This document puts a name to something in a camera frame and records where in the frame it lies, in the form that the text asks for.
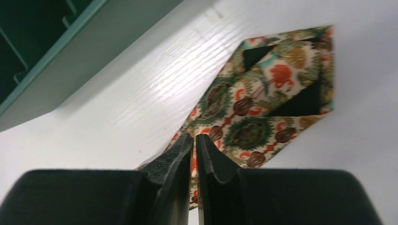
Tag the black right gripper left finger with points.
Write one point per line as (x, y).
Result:
(157, 194)

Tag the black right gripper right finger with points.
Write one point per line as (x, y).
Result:
(231, 195)

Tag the beige paisley patterned tie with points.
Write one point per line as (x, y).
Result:
(269, 91)

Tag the green divided plastic tray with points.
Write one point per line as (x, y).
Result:
(51, 48)

